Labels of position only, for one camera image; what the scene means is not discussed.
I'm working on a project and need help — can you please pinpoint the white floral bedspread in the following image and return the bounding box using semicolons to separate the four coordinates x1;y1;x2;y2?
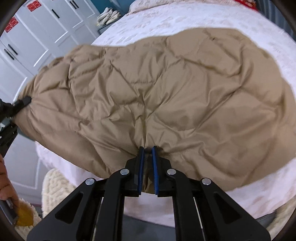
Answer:
36;2;295;235

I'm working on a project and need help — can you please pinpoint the person left hand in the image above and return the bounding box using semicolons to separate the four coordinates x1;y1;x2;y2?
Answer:
0;156;20;207

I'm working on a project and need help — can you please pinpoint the red cloth bag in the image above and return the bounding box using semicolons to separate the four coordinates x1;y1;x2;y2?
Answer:
235;0;258;11

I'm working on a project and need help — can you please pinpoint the grey striped curtain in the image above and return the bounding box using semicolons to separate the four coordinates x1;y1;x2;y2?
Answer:
256;0;295;38

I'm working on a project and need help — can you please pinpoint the cream fluffy rug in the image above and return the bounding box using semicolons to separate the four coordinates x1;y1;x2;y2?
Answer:
15;169;75;240

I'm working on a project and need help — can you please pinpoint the cream plush toy pile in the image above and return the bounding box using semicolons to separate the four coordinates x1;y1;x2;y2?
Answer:
97;7;121;27

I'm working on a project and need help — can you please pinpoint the left floral pillow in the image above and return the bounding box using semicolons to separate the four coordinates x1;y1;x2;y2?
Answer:
125;0;176;16

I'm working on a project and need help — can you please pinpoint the white wardrobe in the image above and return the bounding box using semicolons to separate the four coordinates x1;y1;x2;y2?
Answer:
1;0;99;204

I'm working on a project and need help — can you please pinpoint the tan quilted down coat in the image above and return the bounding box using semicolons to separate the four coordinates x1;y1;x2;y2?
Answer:
14;28;295;191

